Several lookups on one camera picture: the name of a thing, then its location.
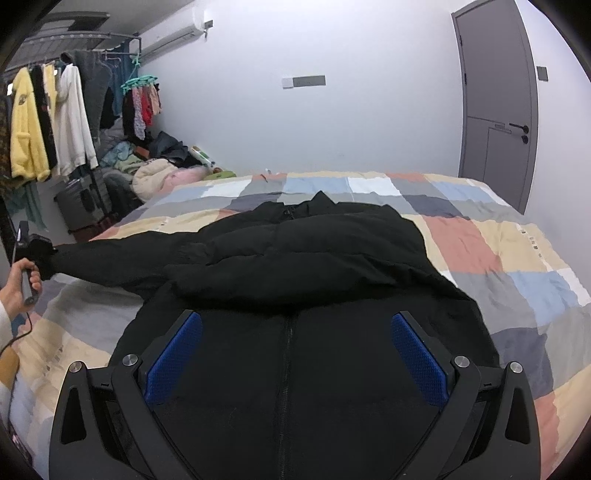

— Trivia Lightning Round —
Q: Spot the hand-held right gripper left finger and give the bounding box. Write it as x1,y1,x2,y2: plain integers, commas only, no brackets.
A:
49,309,203,480

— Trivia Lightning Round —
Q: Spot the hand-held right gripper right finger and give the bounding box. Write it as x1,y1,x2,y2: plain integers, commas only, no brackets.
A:
390,311,542,480

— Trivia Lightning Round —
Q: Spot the black puffer jacket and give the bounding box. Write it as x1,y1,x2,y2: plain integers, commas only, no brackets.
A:
48,191,502,480

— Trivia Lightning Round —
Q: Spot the person's left forearm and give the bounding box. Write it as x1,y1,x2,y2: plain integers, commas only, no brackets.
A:
0,302,14,358

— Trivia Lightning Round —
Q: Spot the black clothes rack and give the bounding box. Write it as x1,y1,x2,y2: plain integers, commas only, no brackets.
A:
0,32,144,232

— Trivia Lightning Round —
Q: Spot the pile of clothes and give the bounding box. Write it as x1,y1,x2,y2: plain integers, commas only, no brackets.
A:
95,117,218,217

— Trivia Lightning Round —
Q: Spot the person's left hand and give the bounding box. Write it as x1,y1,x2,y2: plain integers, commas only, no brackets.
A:
0,259,42,319

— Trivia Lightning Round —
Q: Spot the grey suitcase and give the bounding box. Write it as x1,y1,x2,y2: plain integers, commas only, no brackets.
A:
54,174,112,234

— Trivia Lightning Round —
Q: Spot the patchwork checked bed blanket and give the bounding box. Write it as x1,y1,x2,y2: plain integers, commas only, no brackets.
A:
0,171,591,480

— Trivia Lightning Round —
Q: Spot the yellow fleece jacket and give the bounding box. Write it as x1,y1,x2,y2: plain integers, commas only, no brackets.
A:
9,67,51,183

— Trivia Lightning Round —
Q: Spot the cream fleece garment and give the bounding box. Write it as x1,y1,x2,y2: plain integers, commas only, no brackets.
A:
131,158,178,201

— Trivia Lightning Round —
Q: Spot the black hanging garment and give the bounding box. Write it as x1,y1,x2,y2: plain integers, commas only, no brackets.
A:
28,65,60,171

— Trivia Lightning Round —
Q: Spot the white hoodie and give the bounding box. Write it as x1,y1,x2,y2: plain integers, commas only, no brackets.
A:
52,64,99,177

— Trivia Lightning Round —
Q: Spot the dark grey hanging coat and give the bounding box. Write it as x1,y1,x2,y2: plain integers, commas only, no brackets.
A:
61,50,114,139

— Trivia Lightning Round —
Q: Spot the green clip hanger with laundry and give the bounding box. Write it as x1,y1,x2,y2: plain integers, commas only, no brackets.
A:
121,52,163,141

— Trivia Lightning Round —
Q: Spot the white air conditioner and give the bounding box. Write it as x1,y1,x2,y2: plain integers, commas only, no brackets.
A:
44,0,214,58

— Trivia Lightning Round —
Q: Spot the grey door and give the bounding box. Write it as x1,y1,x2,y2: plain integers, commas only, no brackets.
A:
451,0,540,214

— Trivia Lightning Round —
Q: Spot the black cable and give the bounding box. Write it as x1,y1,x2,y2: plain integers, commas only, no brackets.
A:
0,310,34,361

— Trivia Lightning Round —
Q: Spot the grey wall switch panel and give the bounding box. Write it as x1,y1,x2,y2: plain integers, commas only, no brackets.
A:
282,74,326,88

